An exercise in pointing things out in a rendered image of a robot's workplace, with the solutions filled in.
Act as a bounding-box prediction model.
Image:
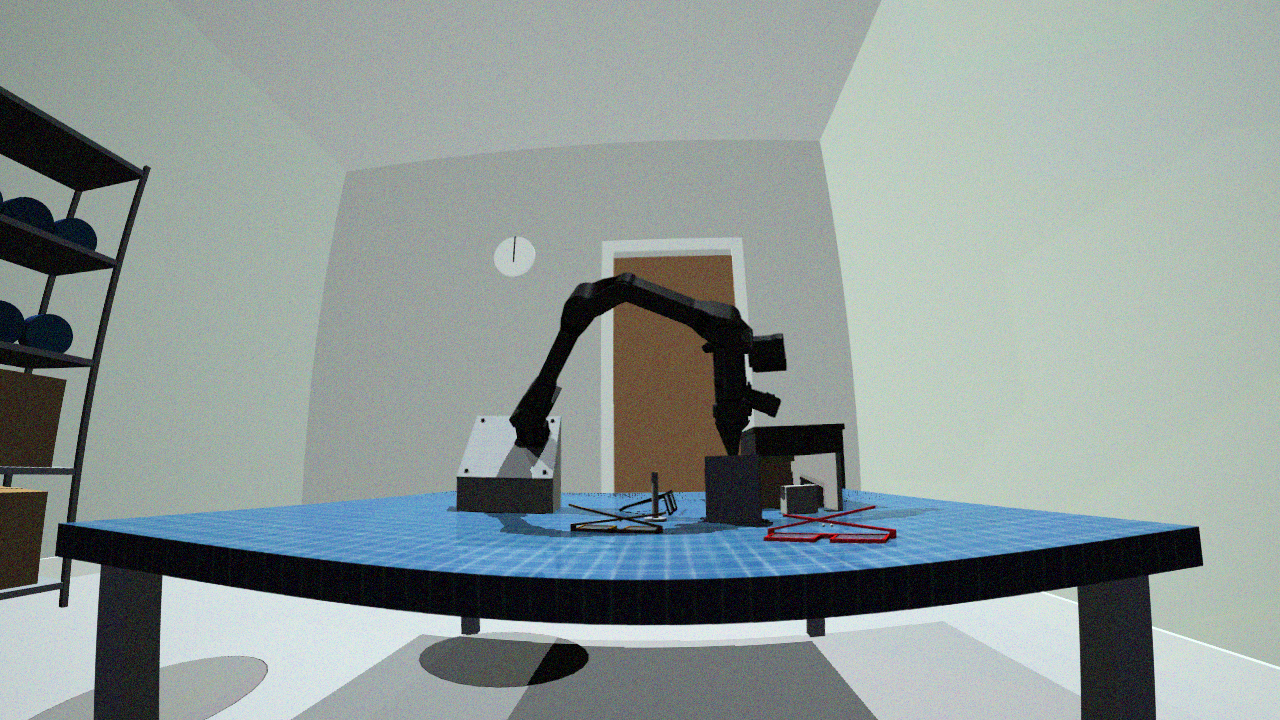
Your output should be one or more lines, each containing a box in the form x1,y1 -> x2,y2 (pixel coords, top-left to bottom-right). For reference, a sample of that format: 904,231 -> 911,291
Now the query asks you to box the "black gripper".
712,372 -> 753,455

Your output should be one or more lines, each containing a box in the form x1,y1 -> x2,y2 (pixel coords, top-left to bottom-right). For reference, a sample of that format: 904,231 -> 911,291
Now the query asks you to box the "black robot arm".
509,272 -> 786,448

